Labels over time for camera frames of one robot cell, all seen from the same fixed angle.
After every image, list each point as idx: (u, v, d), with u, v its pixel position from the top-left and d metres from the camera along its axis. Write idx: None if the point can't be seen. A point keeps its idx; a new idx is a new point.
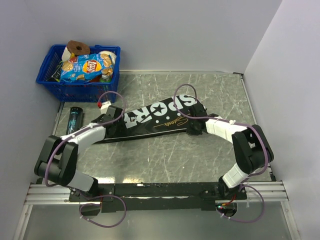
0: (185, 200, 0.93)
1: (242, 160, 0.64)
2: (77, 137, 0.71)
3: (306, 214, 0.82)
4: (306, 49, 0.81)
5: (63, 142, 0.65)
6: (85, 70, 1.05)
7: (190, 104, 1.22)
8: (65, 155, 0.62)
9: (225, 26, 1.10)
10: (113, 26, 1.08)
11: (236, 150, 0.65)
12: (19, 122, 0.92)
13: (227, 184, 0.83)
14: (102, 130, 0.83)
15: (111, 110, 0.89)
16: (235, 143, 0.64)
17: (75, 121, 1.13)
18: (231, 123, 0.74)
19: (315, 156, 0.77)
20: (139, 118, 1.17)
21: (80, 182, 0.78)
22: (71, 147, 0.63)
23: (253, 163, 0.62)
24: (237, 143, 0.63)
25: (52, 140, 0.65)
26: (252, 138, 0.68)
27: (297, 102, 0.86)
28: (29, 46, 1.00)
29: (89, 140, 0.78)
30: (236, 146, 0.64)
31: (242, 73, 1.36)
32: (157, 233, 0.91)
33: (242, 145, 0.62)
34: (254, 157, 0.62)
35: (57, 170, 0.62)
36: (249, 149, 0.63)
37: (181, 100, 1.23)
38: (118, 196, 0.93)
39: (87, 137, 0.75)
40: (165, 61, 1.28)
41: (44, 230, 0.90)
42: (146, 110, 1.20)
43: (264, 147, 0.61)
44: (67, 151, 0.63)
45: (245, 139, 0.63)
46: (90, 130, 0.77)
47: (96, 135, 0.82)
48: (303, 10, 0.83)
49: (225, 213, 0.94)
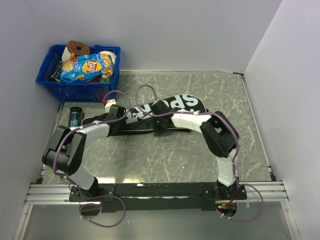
0: (185, 200, 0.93)
1: (214, 147, 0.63)
2: (84, 130, 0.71)
3: (306, 214, 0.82)
4: (306, 49, 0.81)
5: (72, 132, 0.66)
6: (85, 70, 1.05)
7: (192, 104, 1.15)
8: (73, 145, 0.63)
9: (224, 26, 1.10)
10: (113, 26, 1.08)
11: (205, 139, 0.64)
12: (20, 122, 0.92)
13: (224, 183, 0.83)
14: (107, 126, 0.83)
15: (114, 109, 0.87)
16: (204, 133, 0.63)
17: (77, 121, 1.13)
18: (196, 113, 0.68)
19: (314, 157, 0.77)
20: (140, 114, 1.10)
21: (79, 181, 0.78)
22: (80, 137, 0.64)
23: (225, 147, 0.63)
24: (206, 132, 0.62)
25: (61, 129, 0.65)
26: (218, 124, 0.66)
27: (298, 101, 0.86)
28: (29, 46, 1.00)
29: (94, 134, 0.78)
30: (205, 136, 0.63)
31: (242, 73, 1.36)
32: (157, 233, 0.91)
33: (211, 134, 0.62)
34: (224, 141, 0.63)
35: (65, 158, 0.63)
36: (217, 134, 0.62)
37: (183, 99, 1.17)
38: (118, 196, 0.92)
39: (92, 131, 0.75)
40: (165, 61, 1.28)
41: (44, 230, 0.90)
42: (148, 107, 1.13)
43: (231, 131, 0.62)
44: (76, 140, 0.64)
45: (212, 127, 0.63)
46: (95, 125, 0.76)
47: (100, 131, 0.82)
48: (302, 9, 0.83)
49: (225, 213, 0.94)
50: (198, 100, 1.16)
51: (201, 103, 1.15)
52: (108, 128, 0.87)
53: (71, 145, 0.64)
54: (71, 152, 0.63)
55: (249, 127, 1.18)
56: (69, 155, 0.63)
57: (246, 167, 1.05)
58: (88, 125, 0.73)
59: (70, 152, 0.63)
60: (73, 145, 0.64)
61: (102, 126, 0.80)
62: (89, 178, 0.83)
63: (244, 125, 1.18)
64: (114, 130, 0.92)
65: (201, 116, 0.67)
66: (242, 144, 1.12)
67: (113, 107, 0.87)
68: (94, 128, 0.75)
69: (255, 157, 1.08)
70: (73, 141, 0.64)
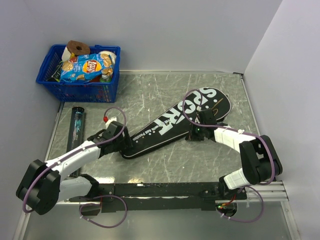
0: (185, 200, 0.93)
1: (248, 170, 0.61)
2: (62, 165, 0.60)
3: (306, 214, 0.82)
4: (306, 49, 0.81)
5: (48, 170, 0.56)
6: (85, 70, 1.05)
7: (212, 95, 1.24)
8: (44, 189, 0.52)
9: (224, 26, 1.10)
10: (113, 26, 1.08)
11: (243, 161, 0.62)
12: (20, 122, 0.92)
13: (228, 184, 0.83)
14: (96, 151, 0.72)
15: (112, 127, 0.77)
16: (242, 153, 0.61)
17: (80, 121, 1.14)
18: (239, 132, 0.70)
19: (315, 156, 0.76)
20: (172, 120, 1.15)
21: (73, 195, 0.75)
22: (52, 181, 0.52)
23: (260, 174, 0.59)
24: (244, 152, 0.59)
25: (36, 165, 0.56)
26: (261, 148, 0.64)
27: (298, 101, 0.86)
28: (29, 46, 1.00)
29: (79, 163, 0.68)
30: (243, 157, 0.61)
31: (242, 73, 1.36)
32: (157, 233, 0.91)
33: (250, 155, 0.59)
34: (261, 167, 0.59)
35: (36, 199, 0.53)
36: (257, 160, 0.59)
37: (202, 93, 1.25)
38: (118, 196, 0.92)
39: (75, 162, 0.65)
40: (164, 61, 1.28)
41: (43, 230, 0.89)
42: (175, 111, 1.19)
43: (271, 158, 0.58)
44: (47, 182, 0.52)
45: (253, 149, 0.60)
46: (81, 152, 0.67)
47: (88, 157, 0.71)
48: (302, 10, 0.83)
49: (225, 213, 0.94)
50: (215, 90, 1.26)
51: (219, 92, 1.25)
52: (100, 149, 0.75)
53: (42, 187, 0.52)
54: (41, 194, 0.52)
55: (249, 127, 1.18)
56: (39, 197, 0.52)
57: None
58: (67, 156, 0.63)
59: (41, 194, 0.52)
60: (44, 186, 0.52)
61: (90, 151, 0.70)
62: (86, 187, 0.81)
63: (244, 125, 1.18)
64: (107, 151, 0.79)
65: (242, 136, 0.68)
66: None
67: (112, 123, 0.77)
68: (77, 157, 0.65)
69: None
70: (44, 180, 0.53)
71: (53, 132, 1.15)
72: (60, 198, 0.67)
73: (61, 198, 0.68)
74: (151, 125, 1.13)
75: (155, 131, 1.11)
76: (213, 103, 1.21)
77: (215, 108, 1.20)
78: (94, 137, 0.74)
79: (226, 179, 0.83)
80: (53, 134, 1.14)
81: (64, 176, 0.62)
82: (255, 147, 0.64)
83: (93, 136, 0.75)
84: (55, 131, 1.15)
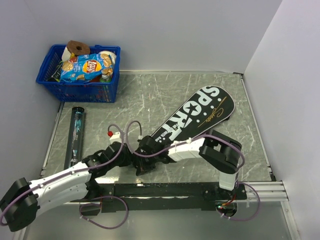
0: (185, 199, 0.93)
1: (223, 167, 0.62)
2: (45, 188, 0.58)
3: (307, 214, 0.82)
4: (306, 49, 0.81)
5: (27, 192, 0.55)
6: (85, 70, 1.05)
7: (216, 93, 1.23)
8: (20, 211, 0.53)
9: (224, 26, 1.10)
10: (113, 26, 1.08)
11: (213, 163, 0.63)
12: (20, 121, 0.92)
13: (228, 187, 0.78)
14: (85, 176, 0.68)
15: (109, 150, 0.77)
16: (207, 158, 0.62)
17: (80, 122, 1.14)
18: (190, 140, 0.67)
19: (314, 157, 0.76)
20: (180, 124, 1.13)
21: (65, 200, 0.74)
22: (28, 206, 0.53)
23: (233, 162, 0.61)
24: (209, 156, 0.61)
25: (19, 184, 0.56)
26: (214, 141, 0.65)
27: (298, 102, 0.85)
28: (29, 46, 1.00)
29: (66, 186, 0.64)
30: (210, 160, 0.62)
31: (242, 73, 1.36)
32: (157, 233, 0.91)
33: (213, 155, 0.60)
34: (229, 156, 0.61)
35: (10, 218, 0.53)
36: (220, 153, 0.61)
37: (206, 92, 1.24)
38: (118, 196, 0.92)
39: (61, 186, 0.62)
40: (164, 61, 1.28)
41: (44, 231, 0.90)
42: (182, 114, 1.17)
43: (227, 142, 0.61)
44: (24, 206, 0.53)
45: (209, 148, 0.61)
46: (70, 177, 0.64)
47: (75, 182, 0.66)
48: (302, 11, 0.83)
49: (225, 213, 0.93)
50: (218, 89, 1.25)
51: (222, 91, 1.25)
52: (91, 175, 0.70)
53: (18, 209, 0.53)
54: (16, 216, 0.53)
55: (249, 127, 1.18)
56: (13, 217, 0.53)
57: (246, 167, 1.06)
58: (54, 179, 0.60)
59: (16, 215, 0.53)
60: (20, 209, 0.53)
61: (79, 176, 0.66)
62: (80, 193, 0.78)
63: (244, 125, 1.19)
64: (99, 176, 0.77)
65: (195, 142, 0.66)
66: (242, 144, 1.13)
67: (110, 147, 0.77)
68: (63, 182, 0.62)
69: (255, 157, 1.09)
70: (22, 203, 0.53)
71: (53, 133, 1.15)
72: (45, 208, 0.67)
73: (48, 207, 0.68)
74: (161, 132, 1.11)
75: (165, 138, 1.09)
76: (218, 102, 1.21)
77: (220, 107, 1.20)
78: (89, 159, 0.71)
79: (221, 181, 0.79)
80: (53, 134, 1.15)
81: (45, 198, 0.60)
82: (210, 144, 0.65)
83: (88, 158, 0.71)
84: (55, 131, 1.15)
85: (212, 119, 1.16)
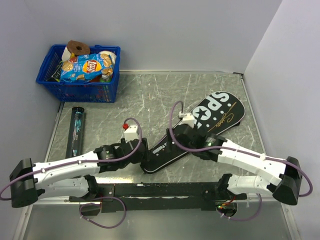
0: (185, 199, 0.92)
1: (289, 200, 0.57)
2: (47, 173, 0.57)
3: (306, 214, 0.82)
4: (307, 48, 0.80)
5: (29, 175, 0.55)
6: (85, 70, 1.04)
7: (225, 99, 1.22)
8: (19, 191, 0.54)
9: (224, 26, 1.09)
10: (113, 26, 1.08)
11: (282, 195, 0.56)
12: (20, 121, 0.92)
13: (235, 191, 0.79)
14: (93, 167, 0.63)
15: (127, 145, 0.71)
16: (283, 190, 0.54)
17: (80, 122, 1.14)
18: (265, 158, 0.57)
19: (314, 157, 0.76)
20: None
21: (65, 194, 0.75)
22: (25, 189, 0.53)
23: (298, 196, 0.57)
24: (290, 190, 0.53)
25: (25, 164, 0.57)
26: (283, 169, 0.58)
27: (298, 101, 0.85)
28: (29, 45, 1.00)
29: (71, 175, 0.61)
30: (285, 193, 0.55)
31: (242, 73, 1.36)
32: (157, 233, 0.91)
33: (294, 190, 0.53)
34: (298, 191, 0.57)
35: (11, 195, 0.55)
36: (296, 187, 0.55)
37: (215, 98, 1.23)
38: (118, 197, 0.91)
39: (65, 173, 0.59)
40: (164, 61, 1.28)
41: (44, 230, 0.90)
42: None
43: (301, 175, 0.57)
44: (23, 188, 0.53)
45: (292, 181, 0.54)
46: (76, 166, 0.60)
47: (81, 172, 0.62)
48: (302, 11, 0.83)
49: (225, 213, 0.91)
50: (228, 94, 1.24)
51: (232, 95, 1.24)
52: (100, 167, 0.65)
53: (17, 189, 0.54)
54: (15, 196, 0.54)
55: (249, 127, 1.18)
56: (13, 195, 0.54)
57: None
58: (57, 167, 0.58)
59: (15, 194, 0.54)
60: (19, 189, 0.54)
61: (86, 167, 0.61)
62: (81, 192, 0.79)
63: (244, 125, 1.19)
64: (109, 169, 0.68)
65: (271, 163, 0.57)
66: (242, 144, 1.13)
67: (130, 143, 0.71)
68: (68, 170, 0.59)
69: None
70: (22, 185, 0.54)
71: (53, 133, 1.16)
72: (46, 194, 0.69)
73: (50, 194, 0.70)
74: None
75: None
76: (228, 107, 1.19)
77: (230, 113, 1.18)
78: (102, 150, 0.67)
79: (231, 183, 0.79)
80: (53, 134, 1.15)
81: (47, 183, 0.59)
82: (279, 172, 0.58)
83: (101, 148, 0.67)
84: (55, 132, 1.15)
85: (222, 124, 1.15)
